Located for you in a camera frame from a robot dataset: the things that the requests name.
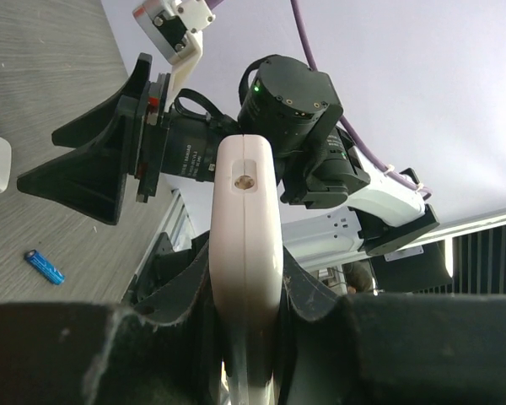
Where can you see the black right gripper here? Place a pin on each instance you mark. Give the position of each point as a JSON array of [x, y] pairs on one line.
[[182, 141]]

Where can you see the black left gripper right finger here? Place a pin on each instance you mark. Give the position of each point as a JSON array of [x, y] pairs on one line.
[[387, 348]]

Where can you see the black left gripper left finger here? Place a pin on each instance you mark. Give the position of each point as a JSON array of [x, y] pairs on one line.
[[160, 351]]

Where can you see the white red remote control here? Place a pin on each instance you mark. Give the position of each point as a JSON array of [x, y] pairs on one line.
[[246, 263]]

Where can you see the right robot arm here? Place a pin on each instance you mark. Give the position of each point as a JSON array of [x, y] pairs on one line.
[[316, 162]]

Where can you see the blue AAA battery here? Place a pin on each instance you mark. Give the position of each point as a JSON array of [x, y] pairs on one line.
[[44, 267]]

